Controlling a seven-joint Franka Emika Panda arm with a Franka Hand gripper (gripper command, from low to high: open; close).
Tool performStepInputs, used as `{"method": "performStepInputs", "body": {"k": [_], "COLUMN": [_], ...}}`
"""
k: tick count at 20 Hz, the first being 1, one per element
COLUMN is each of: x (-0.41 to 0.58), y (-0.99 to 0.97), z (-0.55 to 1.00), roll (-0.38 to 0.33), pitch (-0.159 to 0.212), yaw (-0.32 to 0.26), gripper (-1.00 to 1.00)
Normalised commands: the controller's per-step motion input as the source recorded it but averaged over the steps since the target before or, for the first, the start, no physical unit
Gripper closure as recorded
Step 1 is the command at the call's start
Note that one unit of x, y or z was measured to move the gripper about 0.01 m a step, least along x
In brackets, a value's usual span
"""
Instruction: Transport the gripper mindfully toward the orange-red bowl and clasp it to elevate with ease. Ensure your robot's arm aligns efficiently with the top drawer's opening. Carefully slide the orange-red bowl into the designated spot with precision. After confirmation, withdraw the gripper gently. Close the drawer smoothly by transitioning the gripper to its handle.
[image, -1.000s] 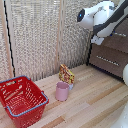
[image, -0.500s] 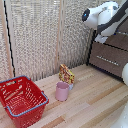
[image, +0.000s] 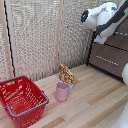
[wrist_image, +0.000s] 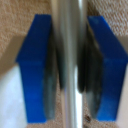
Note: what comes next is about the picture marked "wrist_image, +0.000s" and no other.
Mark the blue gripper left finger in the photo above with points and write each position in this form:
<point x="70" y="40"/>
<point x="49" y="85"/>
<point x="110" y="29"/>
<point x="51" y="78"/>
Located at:
<point x="33" y="66"/>

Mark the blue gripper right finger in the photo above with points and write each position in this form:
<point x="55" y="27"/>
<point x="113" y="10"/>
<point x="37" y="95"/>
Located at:
<point x="110" y="66"/>

